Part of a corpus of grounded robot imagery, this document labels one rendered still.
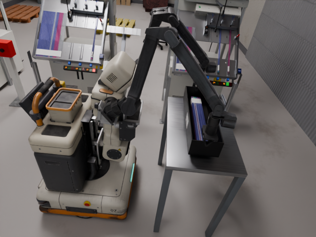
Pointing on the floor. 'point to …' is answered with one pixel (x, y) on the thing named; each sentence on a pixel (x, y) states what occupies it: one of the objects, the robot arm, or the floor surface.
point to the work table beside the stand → (197, 161)
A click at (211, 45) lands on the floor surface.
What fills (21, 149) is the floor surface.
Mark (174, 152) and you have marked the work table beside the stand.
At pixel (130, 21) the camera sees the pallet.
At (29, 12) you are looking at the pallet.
